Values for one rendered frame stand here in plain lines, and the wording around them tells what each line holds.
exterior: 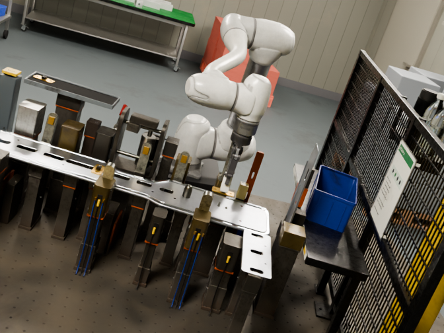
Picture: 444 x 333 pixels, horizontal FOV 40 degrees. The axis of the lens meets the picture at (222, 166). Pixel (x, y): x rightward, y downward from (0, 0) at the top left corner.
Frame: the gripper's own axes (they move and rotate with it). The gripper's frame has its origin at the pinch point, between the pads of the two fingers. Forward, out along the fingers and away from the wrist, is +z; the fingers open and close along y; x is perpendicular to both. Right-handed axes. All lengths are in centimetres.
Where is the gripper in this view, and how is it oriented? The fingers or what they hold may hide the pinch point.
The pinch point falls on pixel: (226, 182)
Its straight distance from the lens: 225.1
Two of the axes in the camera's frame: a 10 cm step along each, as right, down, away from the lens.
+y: -0.6, 3.6, -9.3
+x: 9.6, 2.9, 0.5
